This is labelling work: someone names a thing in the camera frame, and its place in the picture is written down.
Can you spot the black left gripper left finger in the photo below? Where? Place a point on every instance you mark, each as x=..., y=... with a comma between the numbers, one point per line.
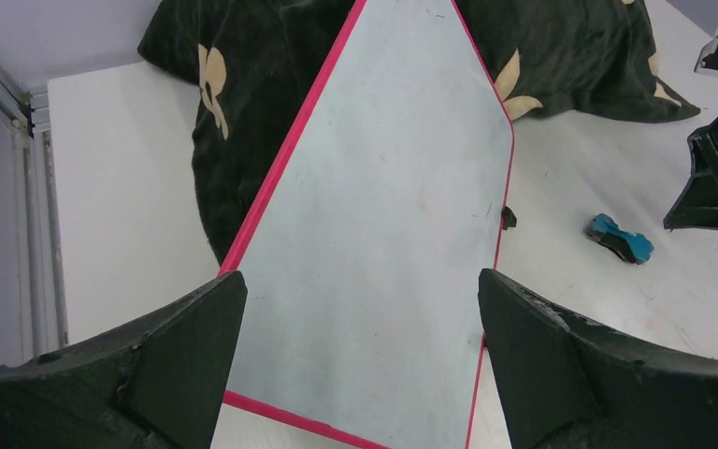
x=155, y=382

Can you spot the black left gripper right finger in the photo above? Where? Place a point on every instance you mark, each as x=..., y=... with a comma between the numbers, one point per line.
x=567, y=381

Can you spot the blue black eraser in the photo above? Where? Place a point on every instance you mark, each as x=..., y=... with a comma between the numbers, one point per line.
x=632, y=248

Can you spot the pink framed whiteboard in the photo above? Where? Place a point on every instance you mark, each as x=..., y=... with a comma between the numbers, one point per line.
x=363, y=249

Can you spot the black floral pillow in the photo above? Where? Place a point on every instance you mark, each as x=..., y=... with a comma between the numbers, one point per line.
x=254, y=63

